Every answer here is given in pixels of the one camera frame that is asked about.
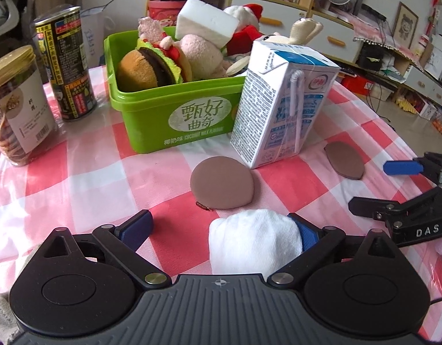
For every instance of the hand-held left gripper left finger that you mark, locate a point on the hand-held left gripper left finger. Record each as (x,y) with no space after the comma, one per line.
(138,228)

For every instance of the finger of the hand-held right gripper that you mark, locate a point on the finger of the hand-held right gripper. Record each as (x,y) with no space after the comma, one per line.
(402,167)
(382,208)

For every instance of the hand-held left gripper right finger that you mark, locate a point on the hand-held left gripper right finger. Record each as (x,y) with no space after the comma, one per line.
(310,235)

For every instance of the white sock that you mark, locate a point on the white sock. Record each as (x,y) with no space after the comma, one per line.
(253,240)

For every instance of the green plastic bin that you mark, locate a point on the green plastic bin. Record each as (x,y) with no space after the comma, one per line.
(152,118)

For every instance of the plush toy with burger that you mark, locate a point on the plush toy with burger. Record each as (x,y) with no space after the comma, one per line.
(145,66)

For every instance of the rabbit doll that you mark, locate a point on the rabbit doll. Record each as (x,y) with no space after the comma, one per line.
(307,30)

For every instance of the red santa plush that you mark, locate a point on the red santa plush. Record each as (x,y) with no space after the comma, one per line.
(247,25)

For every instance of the white sponge block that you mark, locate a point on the white sponge block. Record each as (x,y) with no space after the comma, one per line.
(203,21)

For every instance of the oval brown powder puff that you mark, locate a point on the oval brown powder puff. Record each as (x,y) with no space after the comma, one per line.
(344,160)

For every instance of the red white checkered tablecloth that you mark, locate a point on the red white checkered tablecloth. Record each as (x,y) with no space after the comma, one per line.
(98,179)

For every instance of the round brown powder puff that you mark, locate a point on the round brown powder puff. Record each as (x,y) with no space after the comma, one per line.
(222,183)

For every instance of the white blue milk carton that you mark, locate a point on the white blue milk carton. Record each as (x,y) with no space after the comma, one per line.
(278,111)

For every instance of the wooden framed portrait picture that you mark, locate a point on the wooden framed portrait picture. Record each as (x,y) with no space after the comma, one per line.
(404,23)

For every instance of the wooden white drawer cabinet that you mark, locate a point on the wooden white drawer cabinet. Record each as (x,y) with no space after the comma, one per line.
(332,32)

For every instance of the green fluffy cloth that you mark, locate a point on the green fluffy cloth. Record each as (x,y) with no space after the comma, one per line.
(2,316)

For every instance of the gold lid cookie jar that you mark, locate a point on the gold lid cookie jar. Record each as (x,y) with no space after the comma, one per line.
(16,115)

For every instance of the tall black drink can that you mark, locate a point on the tall black drink can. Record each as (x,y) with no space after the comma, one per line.
(68,68)

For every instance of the red printed bucket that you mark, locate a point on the red printed bucket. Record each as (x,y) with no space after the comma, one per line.
(161,10)

